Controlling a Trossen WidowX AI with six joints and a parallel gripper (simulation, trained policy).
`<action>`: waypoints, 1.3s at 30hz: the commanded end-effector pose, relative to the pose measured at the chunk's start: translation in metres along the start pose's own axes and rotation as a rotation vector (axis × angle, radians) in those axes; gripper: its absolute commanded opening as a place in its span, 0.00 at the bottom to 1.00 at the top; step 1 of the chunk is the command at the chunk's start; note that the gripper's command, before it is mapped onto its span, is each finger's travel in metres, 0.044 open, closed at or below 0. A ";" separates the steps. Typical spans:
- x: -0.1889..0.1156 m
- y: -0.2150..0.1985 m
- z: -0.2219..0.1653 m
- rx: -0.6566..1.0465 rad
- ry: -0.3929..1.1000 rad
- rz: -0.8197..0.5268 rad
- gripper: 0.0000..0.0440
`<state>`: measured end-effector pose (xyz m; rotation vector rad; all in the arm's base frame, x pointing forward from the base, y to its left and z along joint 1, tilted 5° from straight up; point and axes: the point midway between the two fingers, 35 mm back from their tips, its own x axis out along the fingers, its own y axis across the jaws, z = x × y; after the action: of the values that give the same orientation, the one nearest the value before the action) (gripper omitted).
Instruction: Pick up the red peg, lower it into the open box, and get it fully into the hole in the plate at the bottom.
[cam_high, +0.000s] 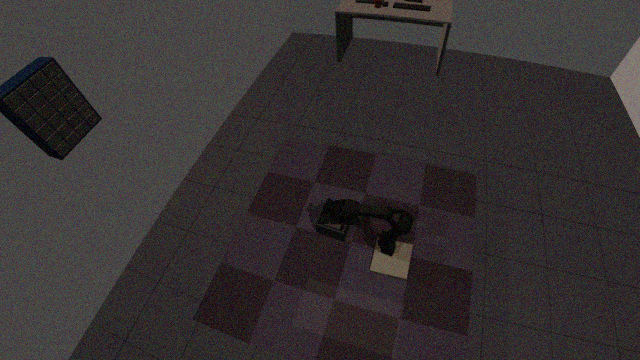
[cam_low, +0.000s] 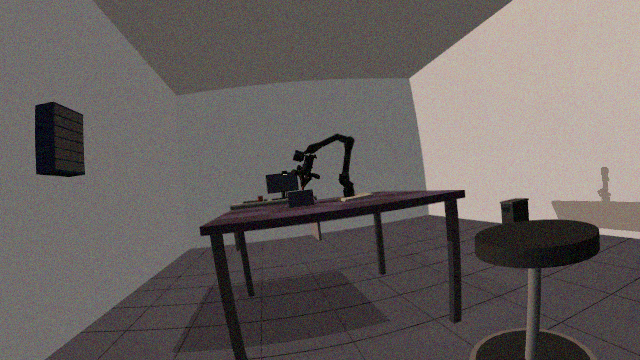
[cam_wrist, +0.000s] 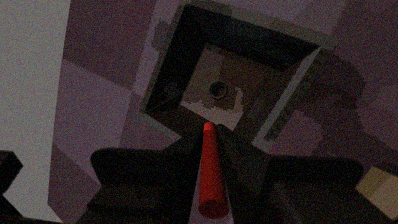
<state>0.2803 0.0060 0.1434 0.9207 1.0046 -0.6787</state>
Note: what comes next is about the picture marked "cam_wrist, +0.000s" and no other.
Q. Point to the red peg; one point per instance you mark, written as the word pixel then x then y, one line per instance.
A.
pixel 213 199

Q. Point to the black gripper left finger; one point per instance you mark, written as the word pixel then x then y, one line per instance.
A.
pixel 174 168

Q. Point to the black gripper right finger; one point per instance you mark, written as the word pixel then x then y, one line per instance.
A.
pixel 250 173

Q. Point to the dark open box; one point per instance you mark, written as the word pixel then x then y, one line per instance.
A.
pixel 292 56

